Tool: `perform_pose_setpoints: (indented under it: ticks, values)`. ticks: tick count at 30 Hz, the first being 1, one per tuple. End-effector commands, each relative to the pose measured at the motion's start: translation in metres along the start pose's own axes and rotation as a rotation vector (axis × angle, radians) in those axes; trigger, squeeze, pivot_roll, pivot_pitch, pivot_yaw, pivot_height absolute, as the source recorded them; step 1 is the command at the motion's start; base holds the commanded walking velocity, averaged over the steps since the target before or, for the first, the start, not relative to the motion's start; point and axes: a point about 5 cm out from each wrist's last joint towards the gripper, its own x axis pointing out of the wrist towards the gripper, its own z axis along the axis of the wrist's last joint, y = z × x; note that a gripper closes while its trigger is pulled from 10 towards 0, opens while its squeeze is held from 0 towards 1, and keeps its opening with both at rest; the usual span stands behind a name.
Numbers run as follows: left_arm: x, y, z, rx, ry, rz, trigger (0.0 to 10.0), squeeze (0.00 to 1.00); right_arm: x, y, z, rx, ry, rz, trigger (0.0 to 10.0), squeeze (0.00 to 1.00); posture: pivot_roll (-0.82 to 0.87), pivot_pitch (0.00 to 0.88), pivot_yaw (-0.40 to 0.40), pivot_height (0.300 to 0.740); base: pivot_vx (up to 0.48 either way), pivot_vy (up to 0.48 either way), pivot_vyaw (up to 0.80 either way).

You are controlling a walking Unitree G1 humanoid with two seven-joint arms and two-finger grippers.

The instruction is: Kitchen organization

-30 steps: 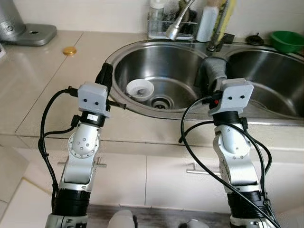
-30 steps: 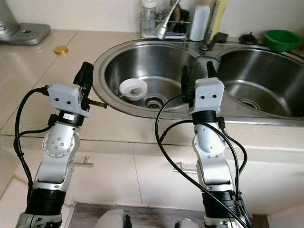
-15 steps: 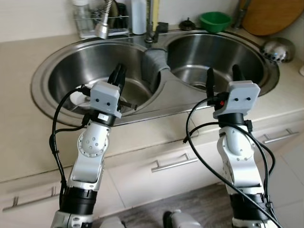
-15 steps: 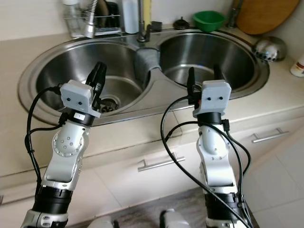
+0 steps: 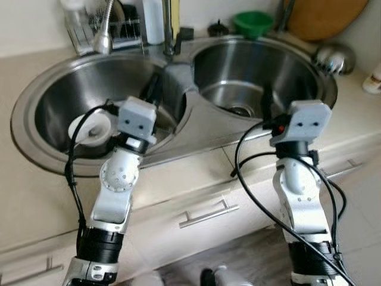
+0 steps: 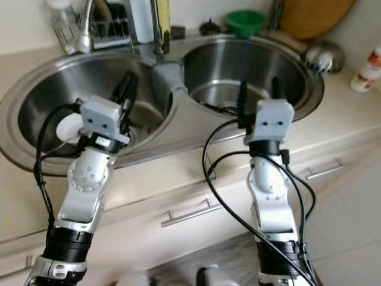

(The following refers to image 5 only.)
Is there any grey dish cloth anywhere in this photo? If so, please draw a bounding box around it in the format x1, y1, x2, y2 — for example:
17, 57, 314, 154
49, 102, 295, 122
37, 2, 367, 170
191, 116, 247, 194
162, 63, 198, 96

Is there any stainless steel double sink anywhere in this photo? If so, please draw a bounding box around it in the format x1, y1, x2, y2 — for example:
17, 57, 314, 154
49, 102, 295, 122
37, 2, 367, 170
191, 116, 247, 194
10, 33, 339, 178

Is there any small black block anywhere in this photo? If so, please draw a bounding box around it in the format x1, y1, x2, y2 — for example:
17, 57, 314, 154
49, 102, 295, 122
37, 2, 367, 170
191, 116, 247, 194
179, 27, 194, 42

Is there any plain white bottle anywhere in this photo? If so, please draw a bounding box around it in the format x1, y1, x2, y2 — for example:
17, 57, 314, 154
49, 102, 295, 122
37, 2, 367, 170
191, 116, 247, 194
142, 0, 165, 45

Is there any small white bowl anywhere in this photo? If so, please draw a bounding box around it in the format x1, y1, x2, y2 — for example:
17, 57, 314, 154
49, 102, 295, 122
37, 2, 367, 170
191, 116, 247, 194
67, 112, 114, 148

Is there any yellow upright strip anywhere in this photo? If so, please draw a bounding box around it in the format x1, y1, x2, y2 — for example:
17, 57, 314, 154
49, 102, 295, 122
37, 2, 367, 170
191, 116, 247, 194
164, 0, 180, 33

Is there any green plastic bowl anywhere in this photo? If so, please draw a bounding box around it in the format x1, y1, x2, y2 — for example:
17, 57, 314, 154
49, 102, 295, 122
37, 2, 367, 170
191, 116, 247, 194
232, 11, 274, 39

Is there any black sink plug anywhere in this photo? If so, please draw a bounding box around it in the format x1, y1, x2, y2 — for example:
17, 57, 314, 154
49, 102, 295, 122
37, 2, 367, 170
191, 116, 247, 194
207, 20, 230, 36

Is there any grey metal rod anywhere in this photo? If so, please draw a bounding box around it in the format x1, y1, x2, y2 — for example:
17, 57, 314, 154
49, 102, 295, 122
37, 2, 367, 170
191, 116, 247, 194
277, 0, 293, 33

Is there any wooden cutting board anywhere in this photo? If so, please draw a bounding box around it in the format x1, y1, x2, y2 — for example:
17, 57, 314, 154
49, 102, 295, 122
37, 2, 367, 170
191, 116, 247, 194
280, 0, 370, 42

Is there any clear glass jar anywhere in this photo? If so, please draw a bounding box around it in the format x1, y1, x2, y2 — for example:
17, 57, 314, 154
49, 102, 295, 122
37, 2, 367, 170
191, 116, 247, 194
60, 0, 90, 45

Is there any white bottle orange label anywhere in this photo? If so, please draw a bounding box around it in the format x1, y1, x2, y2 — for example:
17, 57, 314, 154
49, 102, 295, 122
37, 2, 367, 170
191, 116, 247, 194
362, 63, 381, 95

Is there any white cabinet door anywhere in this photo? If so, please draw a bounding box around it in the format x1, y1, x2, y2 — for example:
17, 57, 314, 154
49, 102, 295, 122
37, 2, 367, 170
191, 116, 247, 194
119, 173, 283, 278
316, 143, 381, 239

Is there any grey robot right leg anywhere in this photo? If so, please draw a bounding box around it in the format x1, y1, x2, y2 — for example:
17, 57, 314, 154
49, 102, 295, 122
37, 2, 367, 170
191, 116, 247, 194
199, 265, 248, 286

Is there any grey robot leg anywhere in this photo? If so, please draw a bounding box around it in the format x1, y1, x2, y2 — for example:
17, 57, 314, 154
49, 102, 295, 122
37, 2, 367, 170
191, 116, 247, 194
128, 271, 167, 286
199, 265, 248, 286

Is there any grey robot left leg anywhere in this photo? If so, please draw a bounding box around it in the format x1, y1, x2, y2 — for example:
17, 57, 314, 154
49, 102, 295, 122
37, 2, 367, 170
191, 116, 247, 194
128, 271, 167, 286

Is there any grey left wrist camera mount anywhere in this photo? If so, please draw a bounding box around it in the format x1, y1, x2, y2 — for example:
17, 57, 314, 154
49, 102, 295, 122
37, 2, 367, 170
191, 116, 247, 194
116, 97, 158, 144

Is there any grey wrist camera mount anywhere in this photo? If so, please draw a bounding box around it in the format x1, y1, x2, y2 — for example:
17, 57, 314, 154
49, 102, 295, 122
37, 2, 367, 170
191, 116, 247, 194
271, 100, 332, 145
116, 97, 158, 144

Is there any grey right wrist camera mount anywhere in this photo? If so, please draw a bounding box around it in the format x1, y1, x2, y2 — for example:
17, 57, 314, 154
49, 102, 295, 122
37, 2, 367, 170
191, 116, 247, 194
271, 100, 332, 145

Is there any black right arm plug cable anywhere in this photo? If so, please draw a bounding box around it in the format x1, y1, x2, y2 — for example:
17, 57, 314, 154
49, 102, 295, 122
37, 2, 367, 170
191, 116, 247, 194
230, 151, 348, 263

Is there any wire dish rack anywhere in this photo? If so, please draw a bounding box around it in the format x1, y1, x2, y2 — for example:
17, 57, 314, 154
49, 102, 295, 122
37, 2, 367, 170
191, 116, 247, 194
64, 15, 145, 54

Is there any chrome faucet with hose spout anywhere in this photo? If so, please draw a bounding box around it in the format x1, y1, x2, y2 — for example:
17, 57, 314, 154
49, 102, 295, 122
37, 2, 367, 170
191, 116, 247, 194
91, 0, 179, 58

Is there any steel bar cabinet handle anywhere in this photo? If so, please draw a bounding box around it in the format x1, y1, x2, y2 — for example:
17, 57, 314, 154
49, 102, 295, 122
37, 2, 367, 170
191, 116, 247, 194
324, 158, 364, 179
179, 200, 240, 229
0, 257, 63, 285

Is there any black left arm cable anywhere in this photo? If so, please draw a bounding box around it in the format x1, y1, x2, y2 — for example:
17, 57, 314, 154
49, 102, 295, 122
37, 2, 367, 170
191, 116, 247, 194
64, 104, 120, 251

